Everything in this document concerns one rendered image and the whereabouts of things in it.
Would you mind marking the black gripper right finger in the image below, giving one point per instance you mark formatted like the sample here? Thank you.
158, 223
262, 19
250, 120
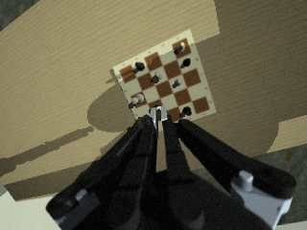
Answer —
266, 190

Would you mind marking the white pawn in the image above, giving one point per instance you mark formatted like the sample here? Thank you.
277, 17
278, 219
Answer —
178, 82
180, 47

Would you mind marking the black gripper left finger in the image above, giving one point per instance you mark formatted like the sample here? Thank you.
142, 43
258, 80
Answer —
70, 206

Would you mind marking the chessboard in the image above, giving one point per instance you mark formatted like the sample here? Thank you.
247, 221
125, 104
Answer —
164, 57

